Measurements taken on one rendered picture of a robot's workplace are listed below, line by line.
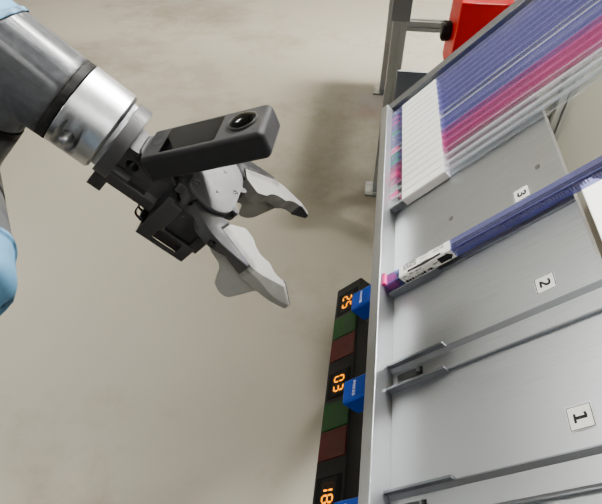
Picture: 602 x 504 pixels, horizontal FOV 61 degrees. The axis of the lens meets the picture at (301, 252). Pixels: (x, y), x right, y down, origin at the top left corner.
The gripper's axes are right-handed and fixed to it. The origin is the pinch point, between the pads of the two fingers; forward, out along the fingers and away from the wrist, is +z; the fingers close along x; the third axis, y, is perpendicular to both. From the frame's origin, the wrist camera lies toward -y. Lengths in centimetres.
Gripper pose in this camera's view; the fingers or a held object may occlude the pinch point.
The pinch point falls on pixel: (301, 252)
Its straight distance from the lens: 51.3
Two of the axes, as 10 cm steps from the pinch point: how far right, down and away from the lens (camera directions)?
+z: 7.3, 5.5, 4.0
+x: -1.4, 7.0, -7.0
